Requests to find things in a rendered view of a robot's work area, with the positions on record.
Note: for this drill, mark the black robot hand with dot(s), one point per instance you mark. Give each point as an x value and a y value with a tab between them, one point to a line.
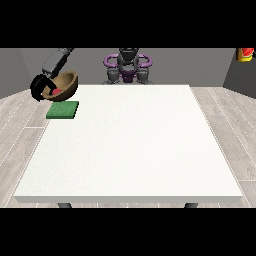
38	86

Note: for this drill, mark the brown wooden bowl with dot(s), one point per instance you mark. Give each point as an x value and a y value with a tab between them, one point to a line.
68	85

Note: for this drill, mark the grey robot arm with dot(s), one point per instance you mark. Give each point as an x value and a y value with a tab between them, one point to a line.
55	62

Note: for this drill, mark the small red ball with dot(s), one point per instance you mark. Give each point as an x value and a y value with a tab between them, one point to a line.
56	91

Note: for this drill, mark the green square pad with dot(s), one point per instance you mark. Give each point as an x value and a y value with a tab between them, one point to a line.
62	109

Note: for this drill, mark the yellow cup with melon print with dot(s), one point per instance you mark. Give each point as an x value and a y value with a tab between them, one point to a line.
245	54

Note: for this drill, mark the grey robot trunk purple rings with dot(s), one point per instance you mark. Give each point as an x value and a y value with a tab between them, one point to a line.
127	68

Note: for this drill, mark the dark table leg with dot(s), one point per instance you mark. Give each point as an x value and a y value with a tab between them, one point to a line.
191	205
64	205

